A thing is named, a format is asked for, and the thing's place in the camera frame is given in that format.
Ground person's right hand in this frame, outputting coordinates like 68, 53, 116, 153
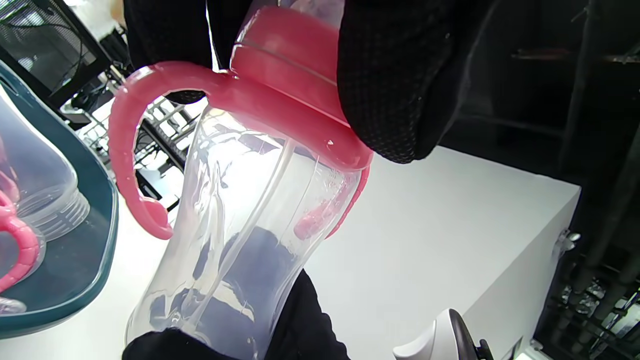
121, 270, 351, 360

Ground person's left hand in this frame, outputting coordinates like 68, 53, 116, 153
122, 0, 501, 165

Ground baby bottle with pink handles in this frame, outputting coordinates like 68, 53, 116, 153
107, 0, 375, 360
0, 85, 92, 243

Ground pink bottle handle ring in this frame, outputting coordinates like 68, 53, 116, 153
0, 190, 41, 293

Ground teal plastic basin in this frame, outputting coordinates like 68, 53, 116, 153
0, 60, 120, 340

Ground black mesh office chair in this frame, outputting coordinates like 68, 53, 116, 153
0, 0, 113, 108

